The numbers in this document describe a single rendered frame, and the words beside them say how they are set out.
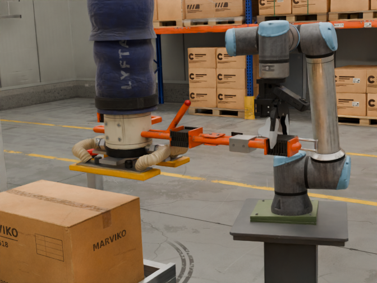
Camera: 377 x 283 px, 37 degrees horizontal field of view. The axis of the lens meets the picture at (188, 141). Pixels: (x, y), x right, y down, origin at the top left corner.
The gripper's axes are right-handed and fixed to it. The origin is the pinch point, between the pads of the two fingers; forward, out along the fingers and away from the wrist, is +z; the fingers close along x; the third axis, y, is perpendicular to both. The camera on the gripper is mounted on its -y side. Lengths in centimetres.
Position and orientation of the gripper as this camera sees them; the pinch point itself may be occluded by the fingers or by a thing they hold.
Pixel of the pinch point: (280, 142)
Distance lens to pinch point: 176.8
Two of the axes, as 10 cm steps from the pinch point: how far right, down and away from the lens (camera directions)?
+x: -5.5, 1.9, -8.2
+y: -8.4, -0.8, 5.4
